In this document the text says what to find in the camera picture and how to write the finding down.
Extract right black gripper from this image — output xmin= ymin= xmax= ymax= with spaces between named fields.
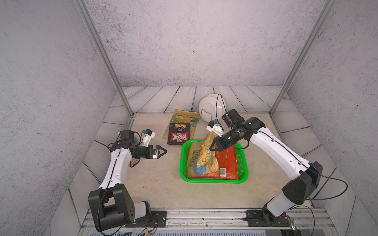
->
xmin=208 ymin=129 xmax=240 ymax=152

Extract tan blue chips bag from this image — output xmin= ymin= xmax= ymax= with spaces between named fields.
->
xmin=186 ymin=132 xmax=219 ymax=179

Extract red beige chips bag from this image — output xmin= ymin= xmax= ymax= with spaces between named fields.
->
xmin=186 ymin=148 xmax=238 ymax=180

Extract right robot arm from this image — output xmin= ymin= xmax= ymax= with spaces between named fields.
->
xmin=207 ymin=109 xmax=323 ymax=221

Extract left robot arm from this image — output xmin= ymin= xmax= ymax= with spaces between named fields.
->
xmin=88 ymin=129 xmax=167 ymax=235

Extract green plastic basket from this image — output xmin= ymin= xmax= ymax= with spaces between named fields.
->
xmin=180 ymin=140 xmax=249 ymax=184

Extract tan green chips bag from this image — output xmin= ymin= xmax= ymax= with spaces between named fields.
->
xmin=163 ymin=109 xmax=200 ymax=140

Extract white plate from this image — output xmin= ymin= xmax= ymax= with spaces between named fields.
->
xmin=198 ymin=93 xmax=227 ymax=119

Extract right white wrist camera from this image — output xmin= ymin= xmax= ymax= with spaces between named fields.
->
xmin=206 ymin=119 xmax=224 ymax=137

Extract wire plate rack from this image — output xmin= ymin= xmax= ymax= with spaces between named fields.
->
xmin=200 ymin=109 xmax=221 ymax=127

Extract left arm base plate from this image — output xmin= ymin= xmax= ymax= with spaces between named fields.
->
xmin=125 ymin=210 xmax=167 ymax=228

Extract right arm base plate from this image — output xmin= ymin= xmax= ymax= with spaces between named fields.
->
xmin=242 ymin=210 xmax=290 ymax=227

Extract aluminium front rail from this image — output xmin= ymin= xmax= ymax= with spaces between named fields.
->
xmin=79 ymin=206 xmax=347 ymax=236

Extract right aluminium frame post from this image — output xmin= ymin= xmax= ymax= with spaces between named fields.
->
xmin=269 ymin=0 xmax=336 ymax=117

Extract aluminium frame post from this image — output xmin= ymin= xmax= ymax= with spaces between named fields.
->
xmin=269 ymin=0 xmax=336 ymax=117
xmin=74 ymin=0 xmax=134 ymax=117

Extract left aluminium frame post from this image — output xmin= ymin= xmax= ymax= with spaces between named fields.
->
xmin=74 ymin=0 xmax=134 ymax=117

